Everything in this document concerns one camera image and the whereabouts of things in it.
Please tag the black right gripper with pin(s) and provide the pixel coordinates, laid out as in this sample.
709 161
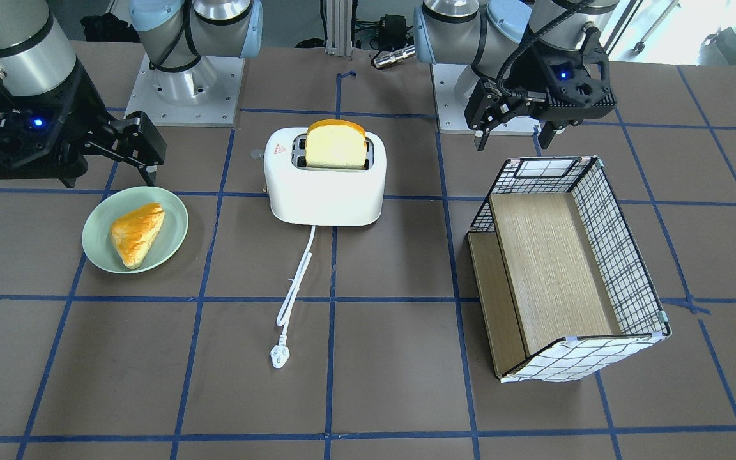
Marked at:
84 105

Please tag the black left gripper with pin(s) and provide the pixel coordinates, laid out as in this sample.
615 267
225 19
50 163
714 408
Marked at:
529 74

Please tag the white two-slot toaster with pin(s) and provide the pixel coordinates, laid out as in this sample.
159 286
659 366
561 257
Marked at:
318 196

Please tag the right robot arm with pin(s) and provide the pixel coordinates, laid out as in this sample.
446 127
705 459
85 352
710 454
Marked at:
36 54

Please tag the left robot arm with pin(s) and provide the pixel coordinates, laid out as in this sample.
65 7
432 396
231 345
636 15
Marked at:
487 36

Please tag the golden triangular pastry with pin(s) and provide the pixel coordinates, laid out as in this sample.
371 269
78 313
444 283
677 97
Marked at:
133 234

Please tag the pale green plate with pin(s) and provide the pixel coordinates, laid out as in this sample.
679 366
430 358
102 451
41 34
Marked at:
96 238

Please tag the silver metal cylinder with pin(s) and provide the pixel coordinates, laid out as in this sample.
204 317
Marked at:
385 59

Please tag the black power adapter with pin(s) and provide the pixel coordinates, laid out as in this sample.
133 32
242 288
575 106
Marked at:
392 29

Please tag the toast bread slice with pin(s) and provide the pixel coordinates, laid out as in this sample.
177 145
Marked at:
335 144

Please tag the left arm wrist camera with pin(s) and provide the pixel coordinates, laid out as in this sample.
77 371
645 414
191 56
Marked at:
575 83

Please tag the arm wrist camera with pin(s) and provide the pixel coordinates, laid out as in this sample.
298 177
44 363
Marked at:
35 142
575 83

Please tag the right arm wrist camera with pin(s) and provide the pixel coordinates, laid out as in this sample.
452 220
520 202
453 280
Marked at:
35 142

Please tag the wire grid wooden shelf box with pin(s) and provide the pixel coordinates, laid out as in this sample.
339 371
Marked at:
563 286

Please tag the aluminium frame post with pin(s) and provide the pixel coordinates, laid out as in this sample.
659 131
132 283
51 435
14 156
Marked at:
338 17

